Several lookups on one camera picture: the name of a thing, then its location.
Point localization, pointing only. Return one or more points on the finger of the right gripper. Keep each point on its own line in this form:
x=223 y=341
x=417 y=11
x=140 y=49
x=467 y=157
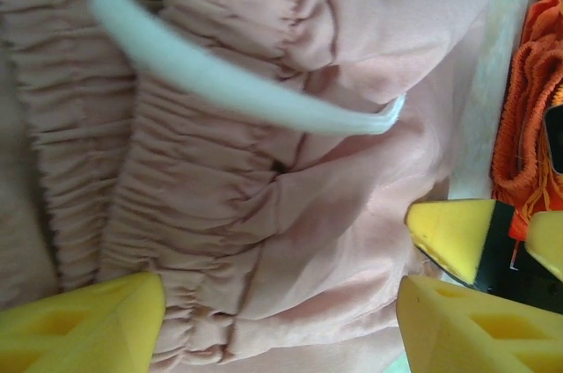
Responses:
x=453 y=236
x=550 y=241

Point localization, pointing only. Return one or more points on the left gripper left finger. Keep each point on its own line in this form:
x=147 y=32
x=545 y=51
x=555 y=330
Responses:
x=79 y=333

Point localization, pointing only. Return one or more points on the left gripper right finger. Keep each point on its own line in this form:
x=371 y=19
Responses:
x=462 y=329

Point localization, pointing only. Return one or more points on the red-orange shorts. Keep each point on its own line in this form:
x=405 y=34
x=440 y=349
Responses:
x=545 y=8

